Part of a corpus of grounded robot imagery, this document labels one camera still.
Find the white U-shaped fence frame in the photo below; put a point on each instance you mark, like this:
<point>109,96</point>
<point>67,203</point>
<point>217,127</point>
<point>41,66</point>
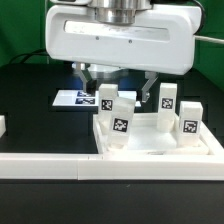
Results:
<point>110,167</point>

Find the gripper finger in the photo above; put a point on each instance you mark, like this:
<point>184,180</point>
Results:
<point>151,78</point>
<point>89,84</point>

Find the white square table top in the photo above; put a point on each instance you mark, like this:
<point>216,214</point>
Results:
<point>145,139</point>

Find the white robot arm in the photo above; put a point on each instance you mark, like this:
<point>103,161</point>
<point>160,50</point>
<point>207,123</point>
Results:
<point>155,36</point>

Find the white marker sheet with tags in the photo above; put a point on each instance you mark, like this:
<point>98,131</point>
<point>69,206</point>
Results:
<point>75,98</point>

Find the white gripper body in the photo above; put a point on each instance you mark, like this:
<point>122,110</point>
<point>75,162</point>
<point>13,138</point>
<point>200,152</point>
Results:
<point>127,34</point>

